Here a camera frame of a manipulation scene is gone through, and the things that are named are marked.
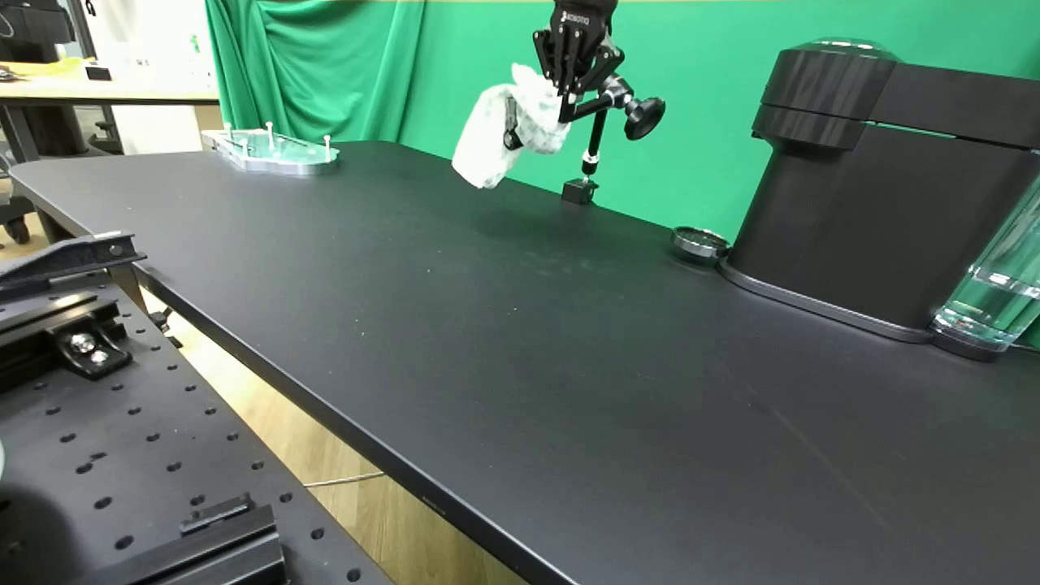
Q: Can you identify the small black metal clamp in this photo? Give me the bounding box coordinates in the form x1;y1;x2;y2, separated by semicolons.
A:
56;320;135;379

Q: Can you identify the black coffee machine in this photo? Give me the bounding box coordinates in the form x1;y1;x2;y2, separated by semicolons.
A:
718;38;1040;348

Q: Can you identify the black chair base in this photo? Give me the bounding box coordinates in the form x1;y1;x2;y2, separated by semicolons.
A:
0;159;39;247

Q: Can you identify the green backdrop curtain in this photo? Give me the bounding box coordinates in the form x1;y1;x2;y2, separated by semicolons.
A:
202;0;1040;242

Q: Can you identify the black perforated breadboard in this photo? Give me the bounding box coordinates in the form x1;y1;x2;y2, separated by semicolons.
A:
0;286;392;585

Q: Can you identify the black mounting block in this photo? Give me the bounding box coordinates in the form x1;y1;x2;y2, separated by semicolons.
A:
83;495;290;585

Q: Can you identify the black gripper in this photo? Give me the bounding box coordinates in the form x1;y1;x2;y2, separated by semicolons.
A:
531;0;629;106

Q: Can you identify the white cabinet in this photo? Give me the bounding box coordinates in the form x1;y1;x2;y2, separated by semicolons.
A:
81;0;221;85

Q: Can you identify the clear water tank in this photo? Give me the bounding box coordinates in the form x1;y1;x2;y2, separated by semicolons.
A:
933;175;1040;363

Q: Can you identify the white cloth with green print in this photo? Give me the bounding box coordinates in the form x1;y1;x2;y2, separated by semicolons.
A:
448;57;574;191

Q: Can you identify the black bag on desk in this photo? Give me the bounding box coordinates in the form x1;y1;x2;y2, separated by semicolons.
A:
0;0;78;61

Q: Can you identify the wooden background desk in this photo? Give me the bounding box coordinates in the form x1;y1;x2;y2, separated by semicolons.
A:
0;57;224;165

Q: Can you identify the black articulated stand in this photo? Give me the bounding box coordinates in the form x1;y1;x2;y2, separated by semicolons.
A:
498;74;670;207

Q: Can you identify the black rail bracket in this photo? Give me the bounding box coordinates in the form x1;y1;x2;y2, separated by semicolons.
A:
0;228;147;305

